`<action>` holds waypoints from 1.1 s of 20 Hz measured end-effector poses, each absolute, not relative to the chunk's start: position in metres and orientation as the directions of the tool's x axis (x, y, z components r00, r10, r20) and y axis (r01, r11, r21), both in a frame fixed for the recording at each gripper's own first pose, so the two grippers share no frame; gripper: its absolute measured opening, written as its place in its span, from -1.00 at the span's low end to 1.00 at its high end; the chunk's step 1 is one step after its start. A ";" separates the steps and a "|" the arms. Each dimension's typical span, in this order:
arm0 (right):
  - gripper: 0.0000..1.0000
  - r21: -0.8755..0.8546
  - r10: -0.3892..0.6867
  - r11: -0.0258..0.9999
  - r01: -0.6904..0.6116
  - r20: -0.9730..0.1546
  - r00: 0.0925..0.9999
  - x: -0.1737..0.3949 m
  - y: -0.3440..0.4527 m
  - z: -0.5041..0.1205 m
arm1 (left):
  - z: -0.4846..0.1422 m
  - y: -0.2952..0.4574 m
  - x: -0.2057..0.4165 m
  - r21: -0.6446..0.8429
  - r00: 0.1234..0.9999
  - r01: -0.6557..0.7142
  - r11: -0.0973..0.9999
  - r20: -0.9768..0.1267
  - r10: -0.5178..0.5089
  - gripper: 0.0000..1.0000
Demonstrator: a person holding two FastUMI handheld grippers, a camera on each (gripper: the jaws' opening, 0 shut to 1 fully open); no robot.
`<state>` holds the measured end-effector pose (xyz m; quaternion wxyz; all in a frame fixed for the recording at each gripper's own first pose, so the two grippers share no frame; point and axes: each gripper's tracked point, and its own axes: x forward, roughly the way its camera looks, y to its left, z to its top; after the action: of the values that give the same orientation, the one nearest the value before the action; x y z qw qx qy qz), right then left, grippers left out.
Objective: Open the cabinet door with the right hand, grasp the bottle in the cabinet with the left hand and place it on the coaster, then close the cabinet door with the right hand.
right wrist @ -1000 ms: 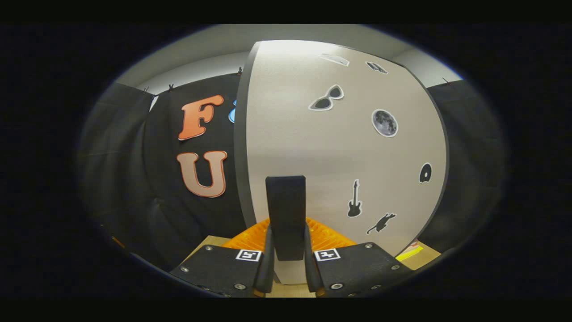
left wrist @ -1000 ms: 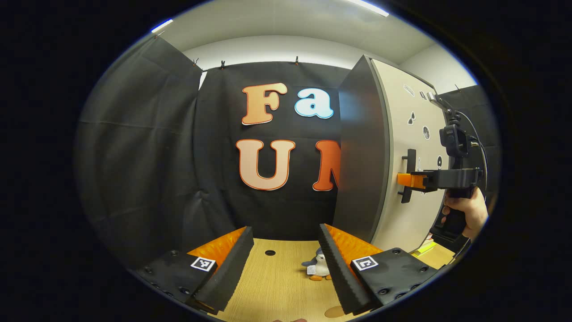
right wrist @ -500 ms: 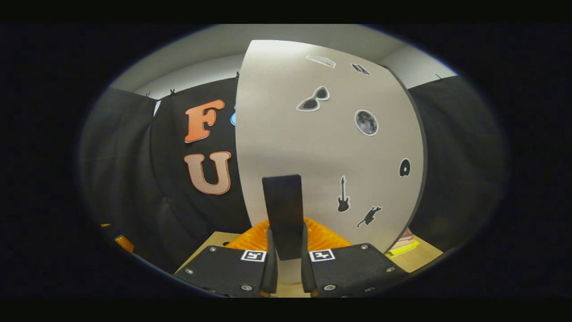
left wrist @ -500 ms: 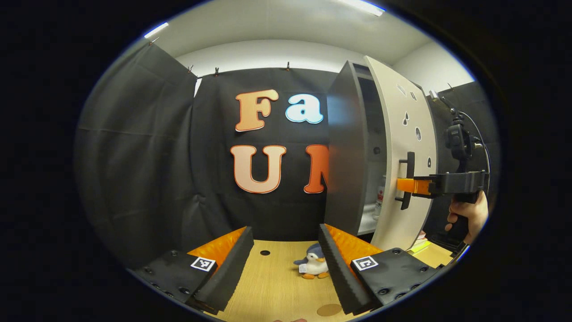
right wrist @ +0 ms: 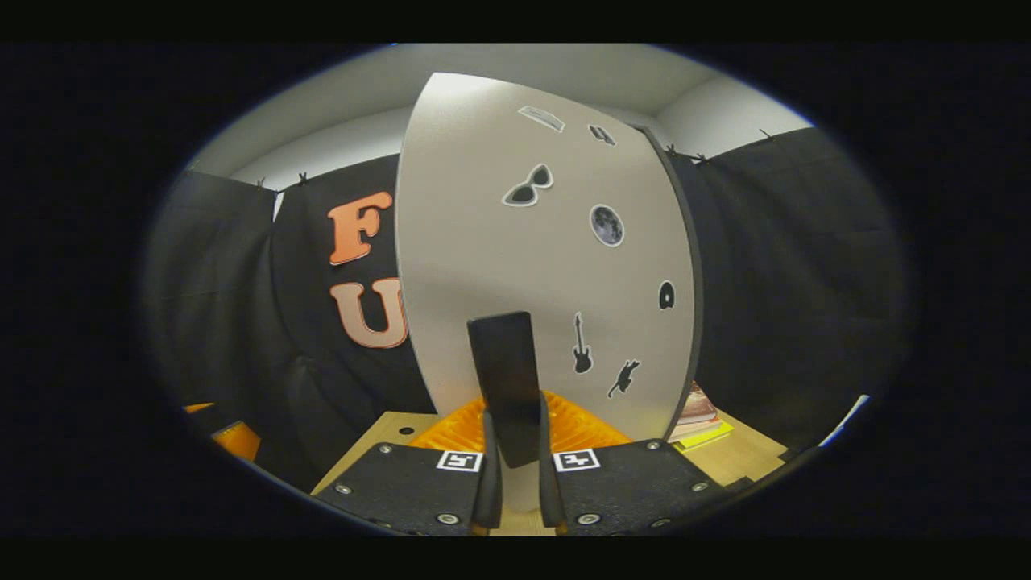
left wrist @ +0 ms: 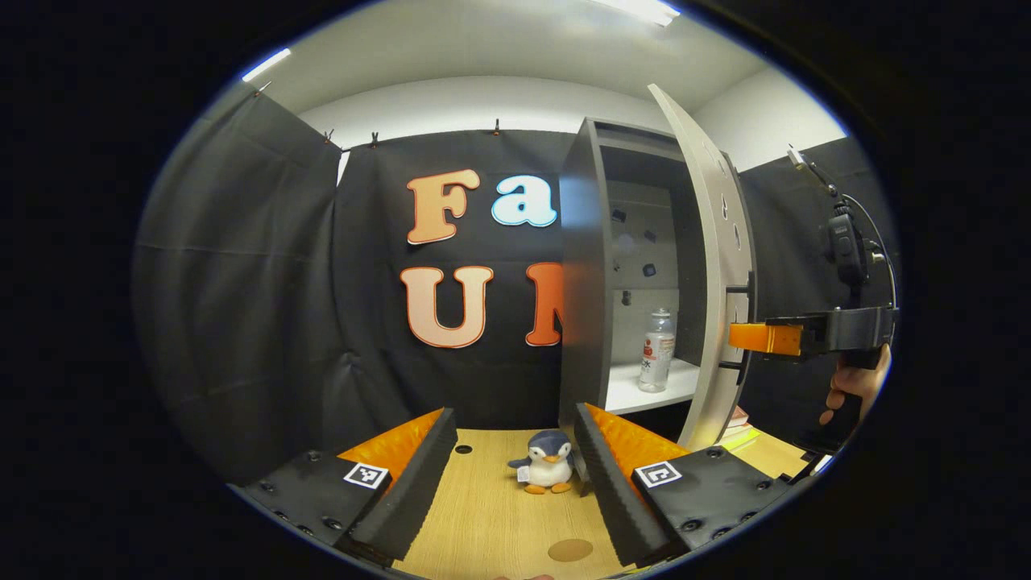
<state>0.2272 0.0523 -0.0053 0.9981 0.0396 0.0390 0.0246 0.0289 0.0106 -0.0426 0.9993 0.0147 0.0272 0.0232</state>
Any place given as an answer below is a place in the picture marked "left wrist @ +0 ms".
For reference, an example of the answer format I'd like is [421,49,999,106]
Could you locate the clear plastic bottle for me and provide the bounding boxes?
[639,308,677,394]

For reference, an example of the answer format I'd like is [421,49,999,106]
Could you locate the black backdrop cloth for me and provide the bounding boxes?
[133,85,899,484]

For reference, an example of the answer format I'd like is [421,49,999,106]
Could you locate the penguin plush toy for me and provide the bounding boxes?
[507,429,577,495]

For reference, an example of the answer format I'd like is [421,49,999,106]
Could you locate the black door handle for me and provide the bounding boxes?
[719,272,758,379]

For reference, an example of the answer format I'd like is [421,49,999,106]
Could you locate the grey cabinet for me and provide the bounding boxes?
[558,117,754,436]

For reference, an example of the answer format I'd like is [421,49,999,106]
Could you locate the white cabinet shelf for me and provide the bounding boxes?
[604,358,702,416]

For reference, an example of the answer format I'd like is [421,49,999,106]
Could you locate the ceiling light panel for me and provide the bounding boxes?
[596,0,681,27]

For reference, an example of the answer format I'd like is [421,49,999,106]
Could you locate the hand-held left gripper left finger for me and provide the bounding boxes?
[230,407,460,569]

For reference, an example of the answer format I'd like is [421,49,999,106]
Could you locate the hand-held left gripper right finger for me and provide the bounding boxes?
[573,401,794,569]

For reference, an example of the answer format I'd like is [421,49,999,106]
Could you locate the yellow book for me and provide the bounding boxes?
[713,427,762,452]

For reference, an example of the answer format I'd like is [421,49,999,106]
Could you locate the long ceiling light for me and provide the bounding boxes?
[242,47,292,83]

